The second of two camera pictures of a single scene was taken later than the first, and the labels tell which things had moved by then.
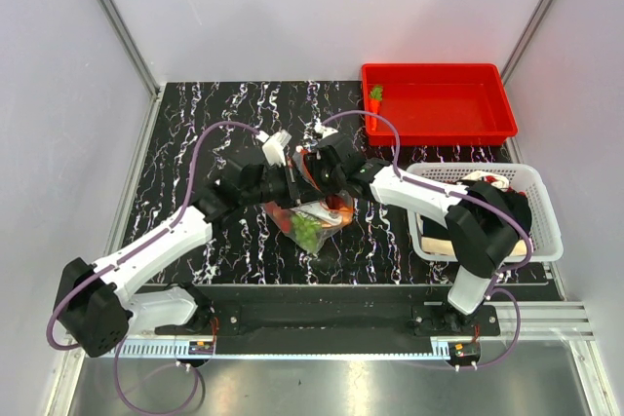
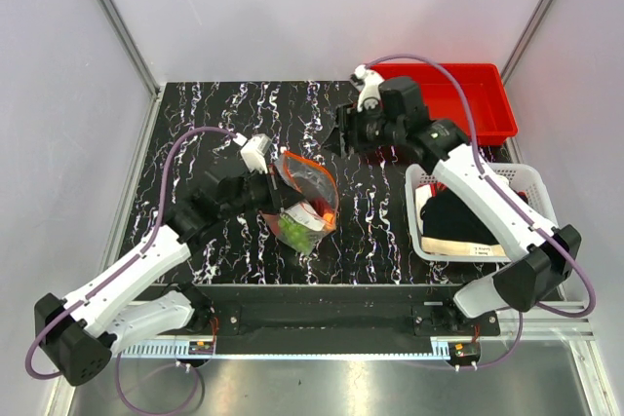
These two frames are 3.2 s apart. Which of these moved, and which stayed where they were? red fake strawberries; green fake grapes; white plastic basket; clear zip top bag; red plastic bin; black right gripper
Moved: red fake strawberries; green fake grapes; clear zip top bag; black right gripper
Stayed: red plastic bin; white plastic basket
